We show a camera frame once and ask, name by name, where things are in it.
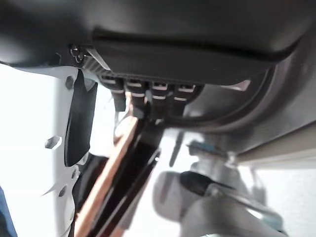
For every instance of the right silver robot leg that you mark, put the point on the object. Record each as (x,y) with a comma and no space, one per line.
(202,217)

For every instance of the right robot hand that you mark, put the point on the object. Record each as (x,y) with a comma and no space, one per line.
(158,32)

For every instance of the blue folded cloth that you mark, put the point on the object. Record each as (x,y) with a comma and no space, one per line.
(6,217)

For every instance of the grey front-load washing machine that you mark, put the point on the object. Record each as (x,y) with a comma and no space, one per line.
(259,118)

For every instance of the brown glossy side table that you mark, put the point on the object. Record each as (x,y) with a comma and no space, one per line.
(133,177)

